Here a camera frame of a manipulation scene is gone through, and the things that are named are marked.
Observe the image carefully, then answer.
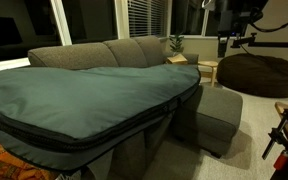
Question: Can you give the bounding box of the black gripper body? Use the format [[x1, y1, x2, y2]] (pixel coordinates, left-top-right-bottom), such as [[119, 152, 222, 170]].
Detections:
[[216, 9, 234, 38]]

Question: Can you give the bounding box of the black zipper pull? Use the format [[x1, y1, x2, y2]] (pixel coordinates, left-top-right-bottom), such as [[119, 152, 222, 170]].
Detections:
[[162, 97, 179, 113]]

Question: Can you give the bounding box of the green zippered bag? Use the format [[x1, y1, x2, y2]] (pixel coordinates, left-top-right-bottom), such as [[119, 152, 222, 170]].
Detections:
[[0, 63, 202, 174]]

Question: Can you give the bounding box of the small wooden stool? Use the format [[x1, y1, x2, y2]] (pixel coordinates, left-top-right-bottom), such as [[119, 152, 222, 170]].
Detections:
[[197, 60, 220, 88]]

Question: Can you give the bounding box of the green potted plant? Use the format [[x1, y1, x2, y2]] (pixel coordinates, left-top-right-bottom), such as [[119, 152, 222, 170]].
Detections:
[[168, 33, 185, 56]]

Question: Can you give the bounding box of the dark brown beanbag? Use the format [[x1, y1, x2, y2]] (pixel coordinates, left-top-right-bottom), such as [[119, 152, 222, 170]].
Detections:
[[216, 53, 288, 99]]

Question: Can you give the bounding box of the light wooden box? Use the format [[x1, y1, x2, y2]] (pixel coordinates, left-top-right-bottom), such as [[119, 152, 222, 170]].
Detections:
[[165, 54, 189, 66]]

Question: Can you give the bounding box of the grey fabric sofa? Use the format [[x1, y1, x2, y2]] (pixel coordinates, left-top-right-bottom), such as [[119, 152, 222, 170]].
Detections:
[[27, 34, 244, 180]]

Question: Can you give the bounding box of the white window blind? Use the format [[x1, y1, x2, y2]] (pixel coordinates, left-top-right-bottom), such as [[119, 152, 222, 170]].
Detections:
[[127, 0, 169, 38]]

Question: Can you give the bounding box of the black orange bar clamp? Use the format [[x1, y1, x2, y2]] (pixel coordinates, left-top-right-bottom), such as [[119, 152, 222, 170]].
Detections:
[[262, 111, 288, 172]]

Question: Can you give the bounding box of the orange patterned blanket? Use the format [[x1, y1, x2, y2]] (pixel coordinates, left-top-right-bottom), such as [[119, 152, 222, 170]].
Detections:
[[0, 143, 60, 180]]

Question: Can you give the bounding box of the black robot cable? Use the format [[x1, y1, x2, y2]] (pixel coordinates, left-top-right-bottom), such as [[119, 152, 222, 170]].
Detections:
[[248, 3, 288, 34]]

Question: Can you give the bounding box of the white window frame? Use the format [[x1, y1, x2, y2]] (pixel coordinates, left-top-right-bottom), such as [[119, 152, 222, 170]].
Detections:
[[0, 0, 172, 75]]

